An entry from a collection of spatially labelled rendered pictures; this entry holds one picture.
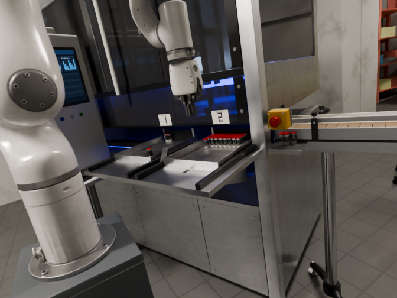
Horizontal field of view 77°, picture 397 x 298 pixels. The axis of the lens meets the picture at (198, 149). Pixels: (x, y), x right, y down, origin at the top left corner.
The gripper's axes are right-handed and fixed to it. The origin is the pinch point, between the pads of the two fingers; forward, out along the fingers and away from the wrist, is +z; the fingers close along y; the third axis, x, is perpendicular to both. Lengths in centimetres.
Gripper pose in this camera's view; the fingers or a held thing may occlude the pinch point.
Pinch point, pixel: (190, 109)
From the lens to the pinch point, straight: 82.9
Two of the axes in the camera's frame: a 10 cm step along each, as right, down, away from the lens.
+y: -8.0, -0.3, 6.0
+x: -5.8, 3.1, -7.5
